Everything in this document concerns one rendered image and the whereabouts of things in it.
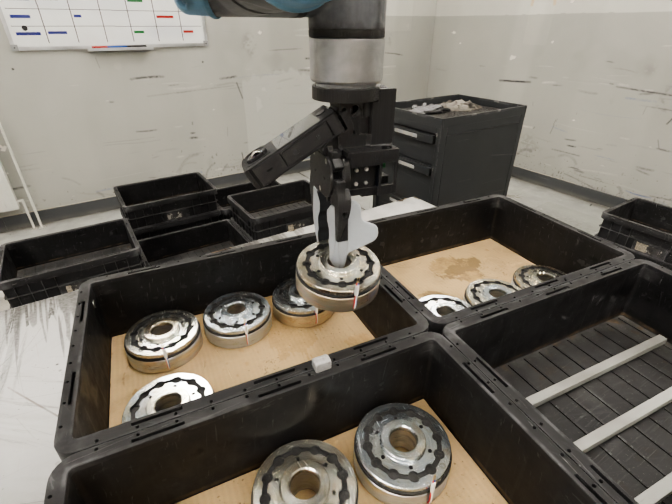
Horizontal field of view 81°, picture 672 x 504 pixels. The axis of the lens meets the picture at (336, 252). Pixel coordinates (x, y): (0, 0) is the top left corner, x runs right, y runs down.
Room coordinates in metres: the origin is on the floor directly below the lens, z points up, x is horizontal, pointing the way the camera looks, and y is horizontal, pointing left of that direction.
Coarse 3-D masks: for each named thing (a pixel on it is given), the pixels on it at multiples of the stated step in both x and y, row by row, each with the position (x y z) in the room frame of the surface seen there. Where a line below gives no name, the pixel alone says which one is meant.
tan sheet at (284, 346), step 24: (336, 312) 0.52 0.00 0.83; (120, 336) 0.47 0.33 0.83; (288, 336) 0.47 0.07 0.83; (312, 336) 0.47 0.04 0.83; (336, 336) 0.47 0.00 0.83; (360, 336) 0.47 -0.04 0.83; (120, 360) 0.42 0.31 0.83; (192, 360) 0.42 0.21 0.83; (216, 360) 0.42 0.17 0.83; (240, 360) 0.42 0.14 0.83; (264, 360) 0.42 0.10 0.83; (288, 360) 0.42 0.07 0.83; (120, 384) 0.37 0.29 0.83; (144, 384) 0.37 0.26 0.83; (216, 384) 0.37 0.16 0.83; (120, 408) 0.33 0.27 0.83
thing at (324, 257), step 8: (320, 256) 0.41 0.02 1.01; (328, 256) 0.41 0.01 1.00; (352, 256) 0.41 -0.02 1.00; (320, 264) 0.40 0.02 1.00; (328, 264) 0.40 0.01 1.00; (352, 264) 0.40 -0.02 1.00; (328, 272) 0.39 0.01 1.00; (336, 272) 0.38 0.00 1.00; (344, 272) 0.38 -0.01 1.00; (352, 272) 0.39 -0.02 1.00
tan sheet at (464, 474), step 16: (352, 432) 0.30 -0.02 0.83; (448, 432) 0.30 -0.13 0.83; (352, 448) 0.28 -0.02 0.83; (400, 448) 0.28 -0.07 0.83; (352, 464) 0.26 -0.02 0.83; (464, 464) 0.26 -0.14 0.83; (240, 480) 0.24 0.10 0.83; (448, 480) 0.24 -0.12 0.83; (464, 480) 0.24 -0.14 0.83; (480, 480) 0.24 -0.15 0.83; (192, 496) 0.23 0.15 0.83; (208, 496) 0.23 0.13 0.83; (224, 496) 0.23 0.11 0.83; (240, 496) 0.23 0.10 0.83; (304, 496) 0.23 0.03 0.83; (368, 496) 0.23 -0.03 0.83; (448, 496) 0.23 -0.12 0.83; (464, 496) 0.23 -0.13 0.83; (480, 496) 0.23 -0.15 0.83; (496, 496) 0.23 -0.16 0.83
